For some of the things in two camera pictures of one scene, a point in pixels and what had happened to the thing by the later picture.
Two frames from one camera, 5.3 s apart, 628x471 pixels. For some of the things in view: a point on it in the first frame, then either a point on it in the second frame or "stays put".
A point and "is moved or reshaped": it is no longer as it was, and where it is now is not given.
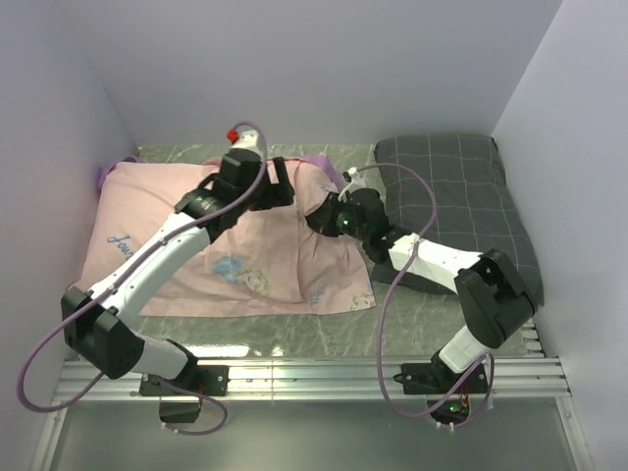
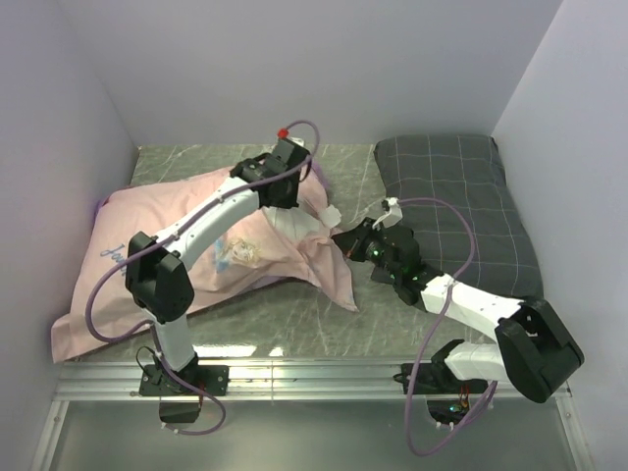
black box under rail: x=179 y=411 stays put
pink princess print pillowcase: x=274 y=263 is moved or reshaped
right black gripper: x=322 y=220 -> x=354 y=241
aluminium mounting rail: x=529 y=377 stays put
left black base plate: x=200 y=380 stays put
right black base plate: x=435 y=379 stays put
